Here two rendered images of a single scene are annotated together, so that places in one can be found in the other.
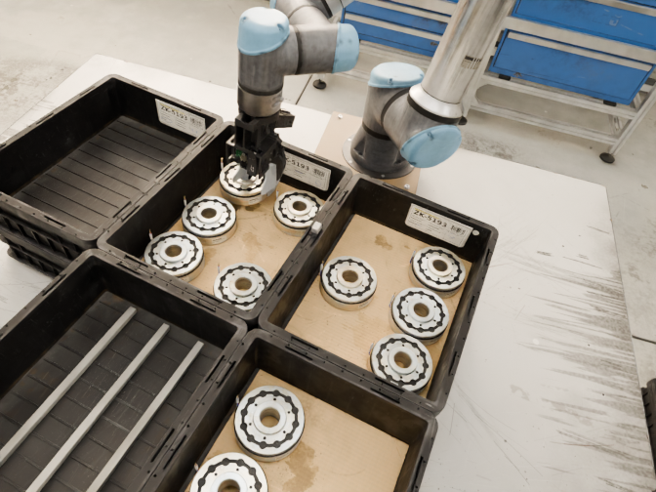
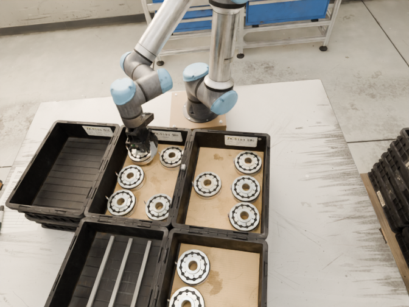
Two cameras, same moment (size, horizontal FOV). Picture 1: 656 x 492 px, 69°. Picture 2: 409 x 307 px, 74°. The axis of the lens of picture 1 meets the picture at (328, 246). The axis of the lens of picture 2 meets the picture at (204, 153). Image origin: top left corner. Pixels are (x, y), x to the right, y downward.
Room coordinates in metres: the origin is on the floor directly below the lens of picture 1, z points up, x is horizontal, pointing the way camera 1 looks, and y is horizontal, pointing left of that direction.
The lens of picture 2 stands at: (0.04, -0.04, 1.74)
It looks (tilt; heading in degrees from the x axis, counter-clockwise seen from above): 55 degrees down; 359
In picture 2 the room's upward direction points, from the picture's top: 9 degrees counter-clockwise
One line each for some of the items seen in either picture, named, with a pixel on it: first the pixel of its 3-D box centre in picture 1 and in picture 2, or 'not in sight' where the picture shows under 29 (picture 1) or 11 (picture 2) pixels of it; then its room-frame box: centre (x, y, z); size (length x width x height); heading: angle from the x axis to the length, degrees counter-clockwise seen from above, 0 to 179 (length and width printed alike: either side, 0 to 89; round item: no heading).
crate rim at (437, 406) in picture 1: (389, 274); (224, 177); (0.50, -0.11, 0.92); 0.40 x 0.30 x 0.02; 163
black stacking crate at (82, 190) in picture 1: (110, 168); (74, 170); (0.68, 0.46, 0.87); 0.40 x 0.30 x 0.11; 163
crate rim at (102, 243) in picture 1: (237, 208); (143, 170); (0.59, 0.17, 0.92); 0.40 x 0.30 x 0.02; 163
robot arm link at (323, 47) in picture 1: (318, 44); (151, 82); (0.76, 0.08, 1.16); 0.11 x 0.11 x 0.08; 29
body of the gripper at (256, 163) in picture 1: (255, 136); (138, 134); (0.68, 0.16, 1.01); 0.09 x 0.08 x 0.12; 164
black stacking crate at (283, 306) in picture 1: (384, 291); (225, 184); (0.50, -0.11, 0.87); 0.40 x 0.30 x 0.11; 163
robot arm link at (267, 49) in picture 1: (264, 51); (127, 98); (0.69, 0.15, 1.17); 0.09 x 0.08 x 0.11; 119
